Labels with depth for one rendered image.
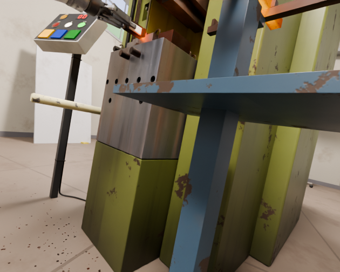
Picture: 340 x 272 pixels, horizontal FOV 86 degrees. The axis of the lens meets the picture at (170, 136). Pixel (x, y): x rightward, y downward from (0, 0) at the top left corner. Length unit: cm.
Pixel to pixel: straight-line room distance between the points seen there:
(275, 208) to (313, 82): 96
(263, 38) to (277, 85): 56
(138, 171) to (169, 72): 39
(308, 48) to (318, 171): 400
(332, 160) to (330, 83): 484
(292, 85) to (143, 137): 55
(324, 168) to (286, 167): 394
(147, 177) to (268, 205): 67
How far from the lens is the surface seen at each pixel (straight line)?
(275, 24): 64
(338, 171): 509
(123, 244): 83
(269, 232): 117
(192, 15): 120
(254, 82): 23
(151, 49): 76
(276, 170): 110
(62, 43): 129
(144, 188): 74
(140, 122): 70
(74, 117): 369
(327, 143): 500
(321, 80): 21
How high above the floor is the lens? 61
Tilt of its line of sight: 3 degrees down
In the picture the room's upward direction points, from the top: 11 degrees clockwise
